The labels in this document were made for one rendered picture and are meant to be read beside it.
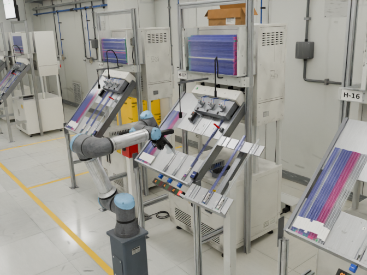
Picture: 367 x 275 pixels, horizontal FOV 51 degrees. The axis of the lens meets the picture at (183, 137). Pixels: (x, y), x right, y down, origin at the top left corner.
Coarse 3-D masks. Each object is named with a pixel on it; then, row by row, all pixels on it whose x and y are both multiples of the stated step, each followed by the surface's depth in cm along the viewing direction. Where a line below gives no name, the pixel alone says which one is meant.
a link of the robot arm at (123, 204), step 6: (114, 198) 225; (120, 198) 225; (126, 198) 225; (132, 198) 226; (114, 204) 226; (120, 204) 221; (126, 204) 221; (132, 204) 224; (114, 210) 226; (120, 210) 222; (126, 210) 222; (132, 210) 225; (120, 216) 224; (126, 216) 223; (132, 216) 226
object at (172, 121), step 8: (176, 112) 310; (184, 112) 304; (168, 120) 311; (176, 120) 304; (160, 128) 310; (168, 128) 304; (168, 136) 298; (144, 152) 304; (152, 152) 297; (144, 160) 297; (152, 160) 292
